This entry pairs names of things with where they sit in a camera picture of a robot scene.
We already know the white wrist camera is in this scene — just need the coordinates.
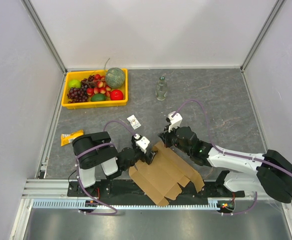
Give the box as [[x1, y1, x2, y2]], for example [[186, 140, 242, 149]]
[[132, 134, 150, 153], [167, 111, 183, 133]]

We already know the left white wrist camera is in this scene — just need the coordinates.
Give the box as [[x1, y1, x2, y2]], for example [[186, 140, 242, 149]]
[[132, 134, 150, 153]]

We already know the clear glass bottle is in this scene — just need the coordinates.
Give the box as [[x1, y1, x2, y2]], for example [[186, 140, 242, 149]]
[[156, 76, 168, 101]]

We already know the green apple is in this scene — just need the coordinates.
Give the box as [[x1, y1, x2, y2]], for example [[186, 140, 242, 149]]
[[68, 79, 81, 88]]

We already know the red tomato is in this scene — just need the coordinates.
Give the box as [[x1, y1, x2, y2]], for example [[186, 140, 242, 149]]
[[110, 89, 124, 101]]

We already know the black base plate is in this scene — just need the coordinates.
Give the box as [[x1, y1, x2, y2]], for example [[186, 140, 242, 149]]
[[67, 178, 245, 204]]

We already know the grey slotted cable duct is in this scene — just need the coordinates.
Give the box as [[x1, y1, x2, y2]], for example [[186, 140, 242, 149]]
[[32, 198, 223, 210]]

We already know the brown cardboard box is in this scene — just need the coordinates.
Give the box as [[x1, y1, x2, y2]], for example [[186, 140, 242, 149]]
[[128, 141, 205, 207]]

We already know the yellow plastic bin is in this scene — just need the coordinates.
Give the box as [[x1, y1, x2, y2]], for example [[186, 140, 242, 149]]
[[61, 68, 128, 110]]

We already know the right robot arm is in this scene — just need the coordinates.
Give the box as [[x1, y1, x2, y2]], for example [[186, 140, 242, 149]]
[[158, 126, 292, 204]]

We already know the yellow snack packet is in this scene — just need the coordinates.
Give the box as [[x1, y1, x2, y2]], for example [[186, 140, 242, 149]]
[[60, 129, 84, 146]]

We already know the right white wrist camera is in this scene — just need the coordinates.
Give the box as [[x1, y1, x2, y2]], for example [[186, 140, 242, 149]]
[[167, 111, 183, 133]]

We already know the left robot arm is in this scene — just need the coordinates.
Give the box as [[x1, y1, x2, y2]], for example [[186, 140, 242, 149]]
[[72, 131, 157, 197]]

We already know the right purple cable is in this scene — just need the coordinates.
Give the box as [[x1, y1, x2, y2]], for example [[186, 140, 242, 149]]
[[173, 99, 292, 216]]

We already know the green netted melon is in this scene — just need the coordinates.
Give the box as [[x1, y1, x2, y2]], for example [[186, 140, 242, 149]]
[[105, 67, 125, 89]]

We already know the dark purple grape bunch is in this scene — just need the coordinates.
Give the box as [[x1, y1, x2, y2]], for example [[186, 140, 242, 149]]
[[67, 87, 88, 104]]

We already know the small white packet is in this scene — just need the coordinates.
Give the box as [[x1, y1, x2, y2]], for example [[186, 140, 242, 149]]
[[127, 115, 141, 130]]

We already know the red cherry bunch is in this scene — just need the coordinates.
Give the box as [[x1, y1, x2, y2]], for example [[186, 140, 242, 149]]
[[81, 74, 112, 98]]

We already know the green avocado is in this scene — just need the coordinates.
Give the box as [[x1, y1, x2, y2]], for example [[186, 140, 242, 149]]
[[90, 93, 106, 102]]

